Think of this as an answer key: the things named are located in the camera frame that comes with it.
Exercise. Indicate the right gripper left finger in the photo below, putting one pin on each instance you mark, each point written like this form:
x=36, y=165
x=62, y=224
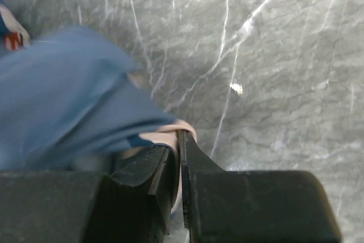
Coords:
x=131, y=205

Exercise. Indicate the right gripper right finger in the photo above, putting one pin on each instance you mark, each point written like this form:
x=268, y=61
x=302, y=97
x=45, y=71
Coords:
x=251, y=206

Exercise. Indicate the blue cartoon mouse pillowcase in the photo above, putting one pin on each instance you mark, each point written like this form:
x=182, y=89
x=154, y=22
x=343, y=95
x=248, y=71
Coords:
x=68, y=101

